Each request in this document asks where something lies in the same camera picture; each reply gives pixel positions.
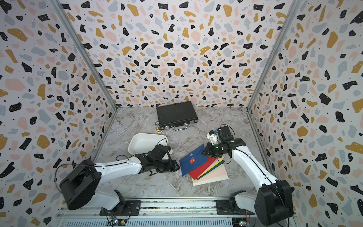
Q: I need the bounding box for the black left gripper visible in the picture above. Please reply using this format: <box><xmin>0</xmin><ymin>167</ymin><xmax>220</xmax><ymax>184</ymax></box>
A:
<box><xmin>154</xmin><ymin>159</ymin><xmax>182</xmax><ymax>173</ymax></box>

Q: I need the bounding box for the white storage tray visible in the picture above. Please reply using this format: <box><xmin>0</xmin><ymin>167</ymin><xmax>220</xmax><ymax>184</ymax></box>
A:
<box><xmin>128</xmin><ymin>133</ymin><xmax>168</xmax><ymax>155</ymax></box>

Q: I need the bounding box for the dark blue envelope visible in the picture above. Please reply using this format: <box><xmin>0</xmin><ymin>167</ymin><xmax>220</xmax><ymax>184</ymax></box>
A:
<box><xmin>180</xmin><ymin>145</ymin><xmax>208</xmax><ymax>176</ymax></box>

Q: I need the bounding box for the red envelope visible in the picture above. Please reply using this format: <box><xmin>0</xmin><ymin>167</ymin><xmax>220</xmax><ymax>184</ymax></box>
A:
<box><xmin>189</xmin><ymin>158</ymin><xmax>217</xmax><ymax>180</ymax></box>

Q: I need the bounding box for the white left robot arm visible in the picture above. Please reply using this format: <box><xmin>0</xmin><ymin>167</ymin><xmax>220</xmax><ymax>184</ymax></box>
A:
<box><xmin>59</xmin><ymin>144</ymin><xmax>180</xmax><ymax>215</ymax></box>

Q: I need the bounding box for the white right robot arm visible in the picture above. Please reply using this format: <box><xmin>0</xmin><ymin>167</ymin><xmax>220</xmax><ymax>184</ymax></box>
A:
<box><xmin>202</xmin><ymin>134</ymin><xmax>294</xmax><ymax>227</ymax></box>

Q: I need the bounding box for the pale yellow envelope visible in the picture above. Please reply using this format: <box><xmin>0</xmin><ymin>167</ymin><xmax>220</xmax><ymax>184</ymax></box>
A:
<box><xmin>196</xmin><ymin>156</ymin><xmax>225</xmax><ymax>180</ymax></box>

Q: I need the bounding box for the dark green envelope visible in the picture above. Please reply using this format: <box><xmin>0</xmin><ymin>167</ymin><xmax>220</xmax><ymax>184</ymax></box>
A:
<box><xmin>197</xmin><ymin>159</ymin><xmax>225</xmax><ymax>180</ymax></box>

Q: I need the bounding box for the pink envelope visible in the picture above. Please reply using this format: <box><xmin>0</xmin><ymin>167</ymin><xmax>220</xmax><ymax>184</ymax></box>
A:
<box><xmin>205</xmin><ymin>165</ymin><xmax>228</xmax><ymax>177</ymax></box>

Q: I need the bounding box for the black metal briefcase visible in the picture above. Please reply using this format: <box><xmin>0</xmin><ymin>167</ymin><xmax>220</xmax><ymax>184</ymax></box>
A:
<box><xmin>156</xmin><ymin>101</ymin><xmax>198</xmax><ymax>131</ymax></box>

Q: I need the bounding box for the small electronics board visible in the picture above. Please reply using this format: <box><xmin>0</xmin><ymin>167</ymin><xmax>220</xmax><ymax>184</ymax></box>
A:
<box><xmin>106</xmin><ymin>216</ymin><xmax>127</xmax><ymax>227</ymax></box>

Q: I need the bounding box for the aluminium corner post right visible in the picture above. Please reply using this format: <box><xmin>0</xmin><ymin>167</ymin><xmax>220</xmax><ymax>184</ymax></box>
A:
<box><xmin>246</xmin><ymin>0</ymin><xmax>303</xmax><ymax>111</ymax></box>

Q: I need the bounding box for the aluminium corner post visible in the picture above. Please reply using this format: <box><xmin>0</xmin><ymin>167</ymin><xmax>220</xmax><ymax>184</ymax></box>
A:
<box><xmin>49</xmin><ymin>0</ymin><xmax>118</xmax><ymax>111</ymax></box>
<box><xmin>246</xmin><ymin>0</ymin><xmax>303</xmax><ymax>111</ymax></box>

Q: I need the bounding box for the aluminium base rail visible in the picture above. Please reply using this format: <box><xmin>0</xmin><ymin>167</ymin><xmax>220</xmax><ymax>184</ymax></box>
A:
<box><xmin>55</xmin><ymin>197</ymin><xmax>263</xmax><ymax>227</ymax></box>

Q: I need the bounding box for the aluminium corner post left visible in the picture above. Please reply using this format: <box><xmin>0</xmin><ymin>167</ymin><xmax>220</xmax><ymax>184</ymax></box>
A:
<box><xmin>49</xmin><ymin>0</ymin><xmax>118</xmax><ymax>111</ymax></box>

